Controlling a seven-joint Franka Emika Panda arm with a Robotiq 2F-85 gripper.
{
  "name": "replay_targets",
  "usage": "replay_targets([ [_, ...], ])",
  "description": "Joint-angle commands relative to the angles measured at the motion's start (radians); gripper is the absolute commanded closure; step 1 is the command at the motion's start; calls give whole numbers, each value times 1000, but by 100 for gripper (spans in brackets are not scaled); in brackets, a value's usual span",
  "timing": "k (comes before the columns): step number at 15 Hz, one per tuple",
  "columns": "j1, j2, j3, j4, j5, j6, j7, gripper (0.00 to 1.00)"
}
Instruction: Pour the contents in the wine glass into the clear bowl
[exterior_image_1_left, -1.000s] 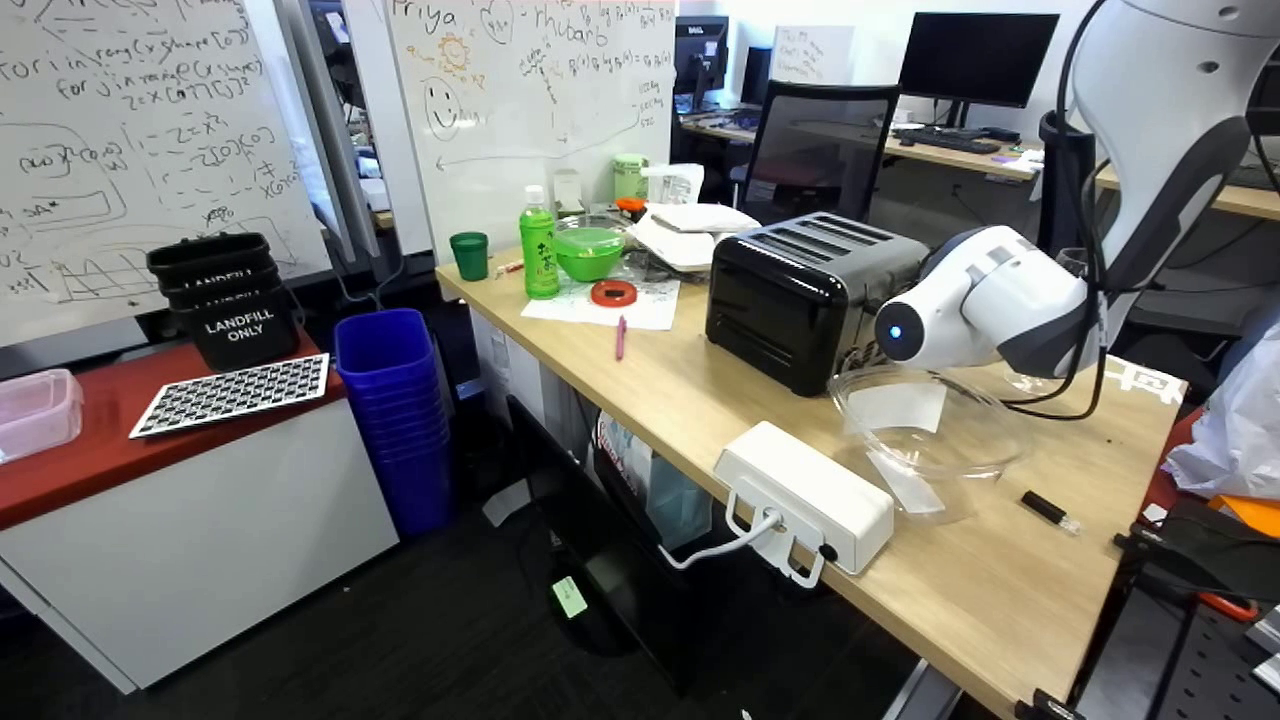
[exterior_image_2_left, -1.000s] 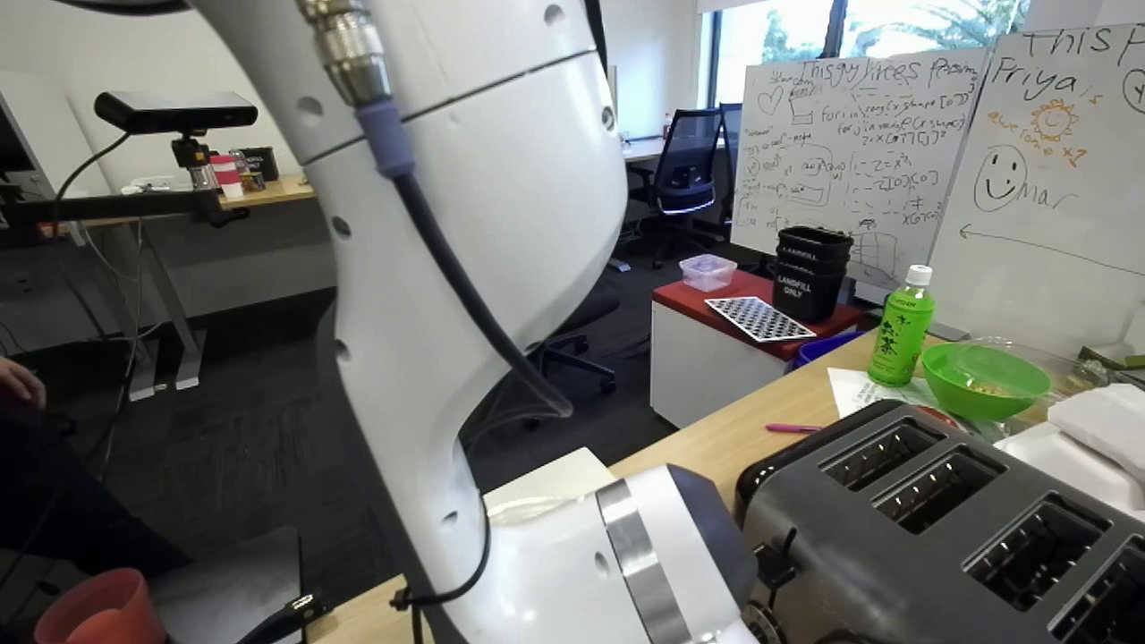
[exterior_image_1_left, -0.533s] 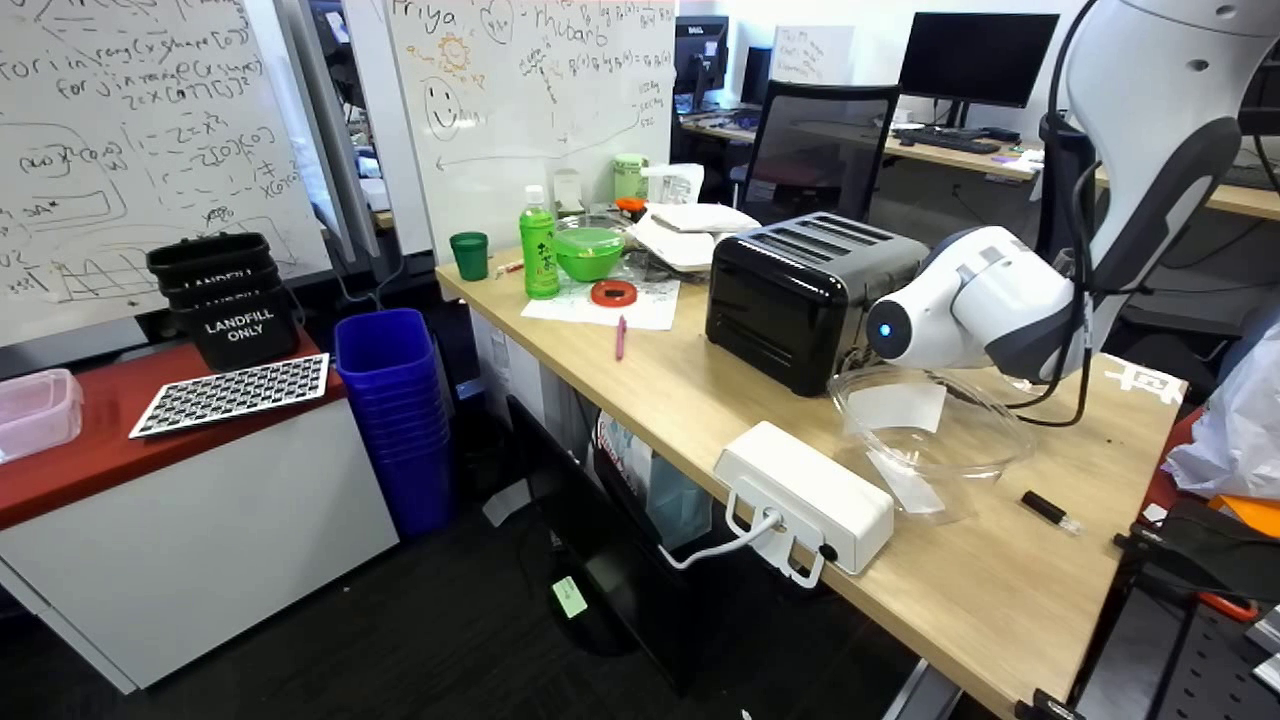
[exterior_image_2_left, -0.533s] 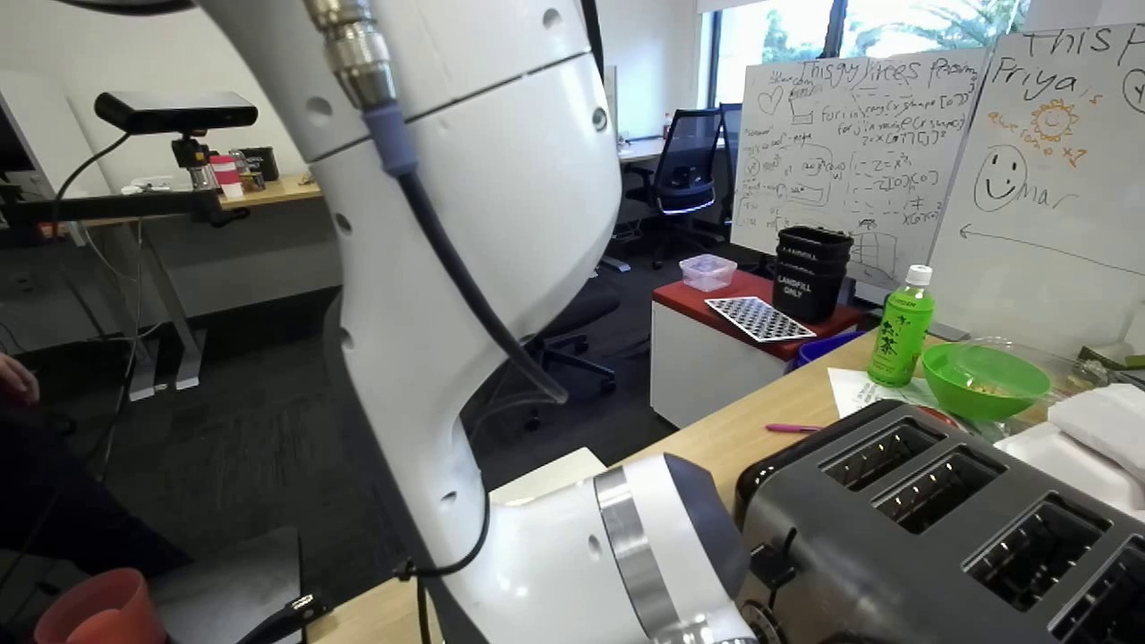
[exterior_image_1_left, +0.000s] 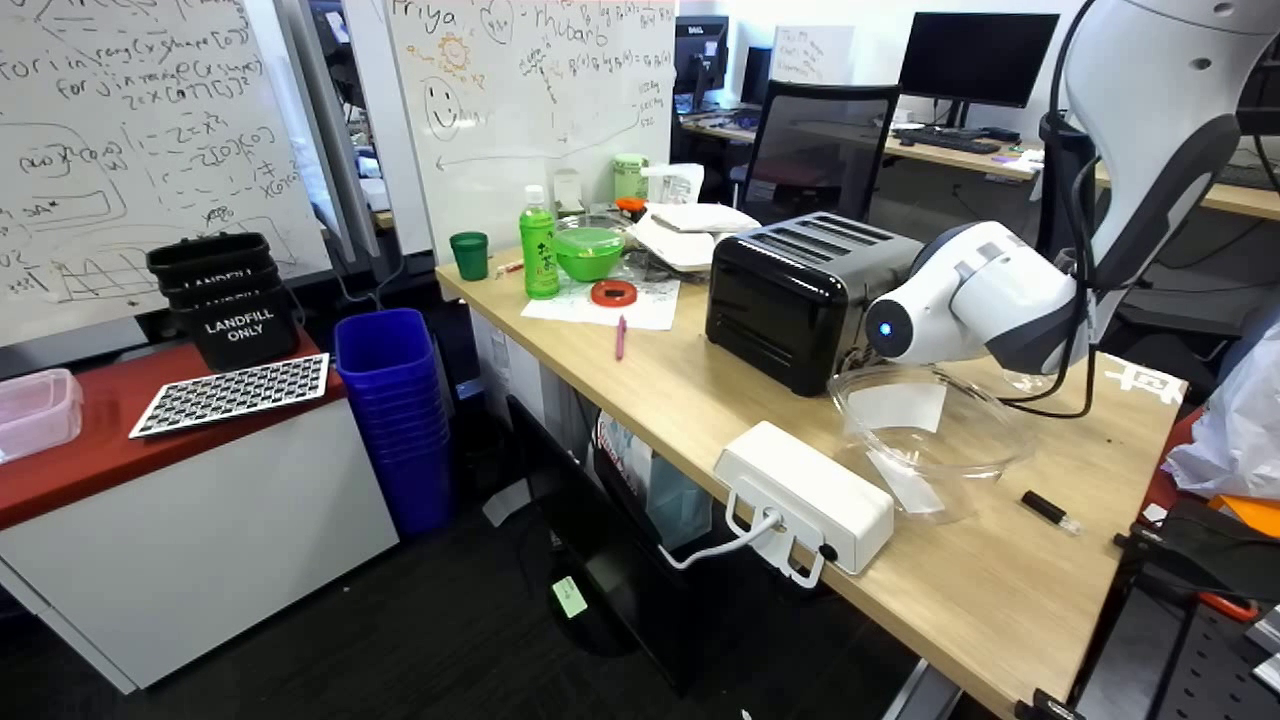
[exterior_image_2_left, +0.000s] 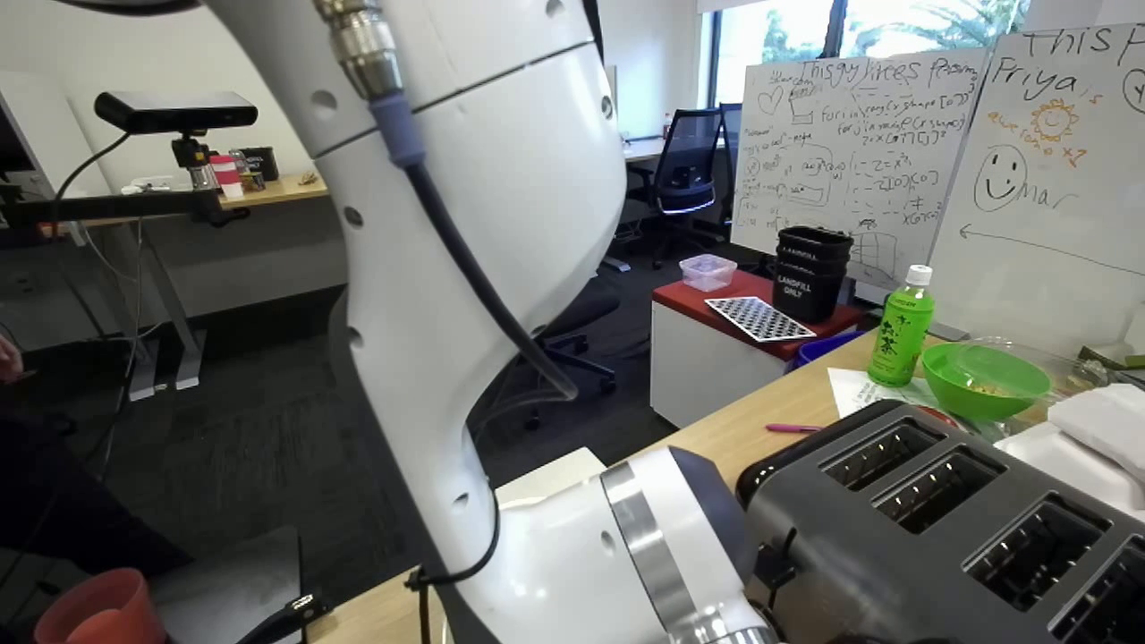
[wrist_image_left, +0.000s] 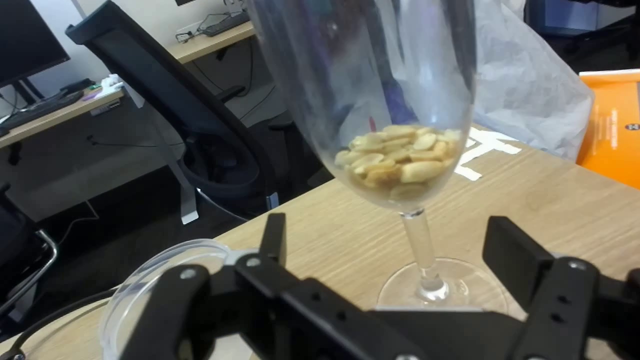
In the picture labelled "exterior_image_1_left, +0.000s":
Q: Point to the checkerboard calibration board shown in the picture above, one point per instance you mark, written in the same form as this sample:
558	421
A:
234	392

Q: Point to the white rectangular box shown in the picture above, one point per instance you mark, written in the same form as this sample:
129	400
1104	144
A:
803	493

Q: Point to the red tape roll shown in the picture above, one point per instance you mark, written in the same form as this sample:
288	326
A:
596	295

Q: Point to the black marker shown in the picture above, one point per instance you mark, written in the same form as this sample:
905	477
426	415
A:
1042	506

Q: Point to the white plastic bag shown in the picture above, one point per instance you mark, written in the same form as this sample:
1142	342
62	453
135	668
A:
1232	424

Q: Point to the green and white card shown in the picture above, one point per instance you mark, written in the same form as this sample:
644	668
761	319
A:
570	599

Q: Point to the black and silver toaster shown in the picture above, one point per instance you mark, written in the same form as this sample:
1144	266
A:
785	312

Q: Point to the dark green cup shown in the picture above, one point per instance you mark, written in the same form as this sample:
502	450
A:
470	257

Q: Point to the narrow black monitor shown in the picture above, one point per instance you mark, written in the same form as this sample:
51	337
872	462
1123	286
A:
703	54

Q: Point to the white paper sheet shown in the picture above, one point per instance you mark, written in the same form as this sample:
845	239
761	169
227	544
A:
642	319

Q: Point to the green bowl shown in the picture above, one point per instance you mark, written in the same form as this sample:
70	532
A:
591	254

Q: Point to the stacked blue bins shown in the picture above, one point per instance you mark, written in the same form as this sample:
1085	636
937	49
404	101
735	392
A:
394	415

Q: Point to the whiteboard with drawings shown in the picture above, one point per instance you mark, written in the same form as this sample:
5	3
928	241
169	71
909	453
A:
535	104

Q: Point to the black mesh office chair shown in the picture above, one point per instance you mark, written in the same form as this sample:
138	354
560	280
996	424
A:
823	154

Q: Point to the clear plastic storage box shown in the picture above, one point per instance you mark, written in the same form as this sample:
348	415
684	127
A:
38	419

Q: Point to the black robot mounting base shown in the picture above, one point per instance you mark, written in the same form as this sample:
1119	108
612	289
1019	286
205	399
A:
1172	667

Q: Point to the large whiteboard with equations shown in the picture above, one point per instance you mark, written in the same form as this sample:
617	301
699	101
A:
135	160

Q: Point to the wide black monitor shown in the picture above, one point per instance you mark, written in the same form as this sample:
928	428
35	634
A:
982	57

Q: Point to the pink pen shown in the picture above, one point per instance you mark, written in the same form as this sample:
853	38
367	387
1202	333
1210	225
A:
620	342

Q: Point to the white cabinet with red top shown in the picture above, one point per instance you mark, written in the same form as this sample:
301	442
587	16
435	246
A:
203	544

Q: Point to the white paper stack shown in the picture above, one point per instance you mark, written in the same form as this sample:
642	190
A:
684	234

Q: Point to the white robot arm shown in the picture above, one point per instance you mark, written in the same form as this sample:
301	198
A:
986	286

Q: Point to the green can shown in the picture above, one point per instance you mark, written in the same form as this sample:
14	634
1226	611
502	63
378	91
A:
630	182

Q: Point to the stacked black bins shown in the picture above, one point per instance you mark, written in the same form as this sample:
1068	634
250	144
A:
227	307

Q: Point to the wooden office desk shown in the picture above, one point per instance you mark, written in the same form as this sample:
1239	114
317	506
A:
975	160

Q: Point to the green bottle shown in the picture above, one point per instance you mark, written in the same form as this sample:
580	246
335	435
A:
537	254

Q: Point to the orange object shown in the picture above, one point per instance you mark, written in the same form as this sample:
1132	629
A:
1255	513

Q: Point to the clear bottle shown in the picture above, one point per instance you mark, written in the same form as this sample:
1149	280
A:
570	193

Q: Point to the black keyboard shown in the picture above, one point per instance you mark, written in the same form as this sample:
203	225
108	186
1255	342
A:
955	136

